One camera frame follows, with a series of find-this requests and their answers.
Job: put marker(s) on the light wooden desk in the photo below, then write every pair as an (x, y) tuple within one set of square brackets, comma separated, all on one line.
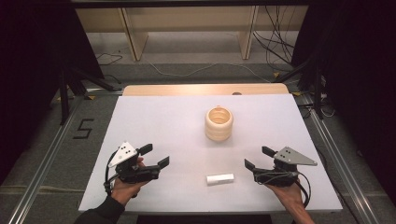
[(186, 18)]

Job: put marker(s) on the black tape floor mark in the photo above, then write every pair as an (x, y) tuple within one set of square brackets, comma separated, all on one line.
[(83, 128)]

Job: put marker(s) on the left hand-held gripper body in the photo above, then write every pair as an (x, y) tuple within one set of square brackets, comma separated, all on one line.
[(130, 172)]

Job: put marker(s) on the yellow tape piece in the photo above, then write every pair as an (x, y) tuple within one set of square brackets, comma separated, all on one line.
[(276, 75), (91, 97), (296, 93)]

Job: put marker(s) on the black metal stand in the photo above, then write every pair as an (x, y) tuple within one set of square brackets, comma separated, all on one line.
[(64, 99), (317, 87)]

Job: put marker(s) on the person's left hand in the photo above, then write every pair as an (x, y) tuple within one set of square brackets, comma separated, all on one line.
[(124, 189)]

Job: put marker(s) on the person's right hand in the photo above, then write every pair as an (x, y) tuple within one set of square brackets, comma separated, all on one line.
[(288, 194)]

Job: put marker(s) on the cream ribbed cup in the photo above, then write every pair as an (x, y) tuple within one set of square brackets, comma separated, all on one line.
[(219, 123)]

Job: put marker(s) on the black curtain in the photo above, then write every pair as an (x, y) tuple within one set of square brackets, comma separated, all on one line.
[(361, 77), (31, 77)]

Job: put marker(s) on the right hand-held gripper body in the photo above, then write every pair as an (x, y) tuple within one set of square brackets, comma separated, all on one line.
[(280, 174)]

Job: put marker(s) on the white table mat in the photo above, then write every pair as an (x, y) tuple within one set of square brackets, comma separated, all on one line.
[(174, 133)]

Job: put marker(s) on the wooden table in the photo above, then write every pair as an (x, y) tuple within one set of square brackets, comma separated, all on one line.
[(186, 89)]

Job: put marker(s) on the aluminium floor rail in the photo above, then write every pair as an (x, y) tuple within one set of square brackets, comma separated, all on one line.
[(40, 174), (342, 168)]

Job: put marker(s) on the small white box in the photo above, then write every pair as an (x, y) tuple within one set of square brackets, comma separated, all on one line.
[(220, 179)]

